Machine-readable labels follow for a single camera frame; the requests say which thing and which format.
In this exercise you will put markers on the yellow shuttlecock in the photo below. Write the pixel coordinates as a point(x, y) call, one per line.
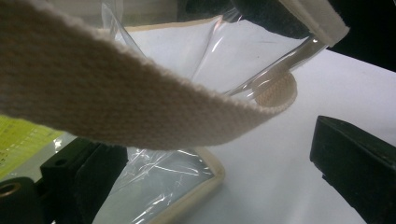
point(21, 143)

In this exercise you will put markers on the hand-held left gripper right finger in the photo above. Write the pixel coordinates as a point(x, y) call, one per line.
point(358, 168)

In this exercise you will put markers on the clear plastic bag beige trim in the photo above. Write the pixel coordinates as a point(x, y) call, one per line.
point(109, 93)

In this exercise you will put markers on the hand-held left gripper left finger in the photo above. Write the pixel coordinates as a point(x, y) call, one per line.
point(77, 180)

